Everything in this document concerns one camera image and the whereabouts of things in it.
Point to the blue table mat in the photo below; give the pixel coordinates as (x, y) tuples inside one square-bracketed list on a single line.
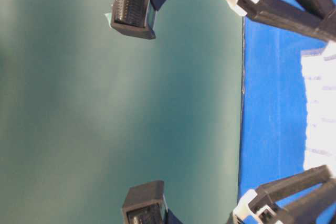
[(273, 97)]

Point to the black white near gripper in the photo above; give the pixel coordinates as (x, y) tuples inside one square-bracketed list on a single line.
[(258, 203)]

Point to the green backdrop board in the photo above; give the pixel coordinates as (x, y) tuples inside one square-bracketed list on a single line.
[(87, 113)]

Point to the white blue checked towel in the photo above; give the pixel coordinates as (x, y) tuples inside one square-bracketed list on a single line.
[(318, 71)]

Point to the black blue wrist camera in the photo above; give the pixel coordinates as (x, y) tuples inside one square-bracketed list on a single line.
[(146, 203)]

